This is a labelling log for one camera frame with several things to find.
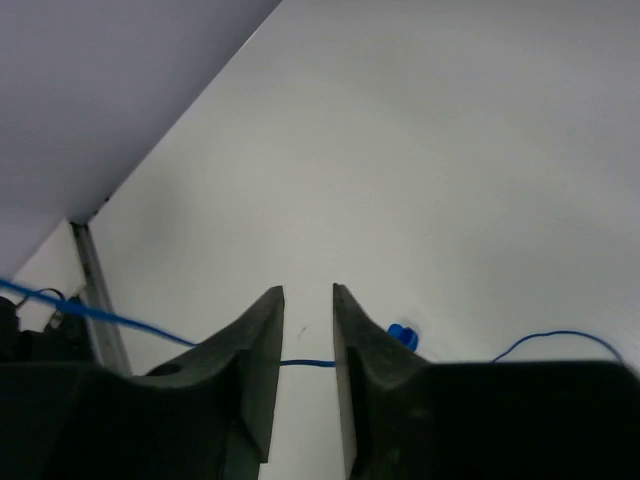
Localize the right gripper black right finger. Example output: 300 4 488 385
333 284 639 479

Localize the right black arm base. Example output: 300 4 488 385
1 297 97 363

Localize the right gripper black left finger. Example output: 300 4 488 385
1 287 284 479

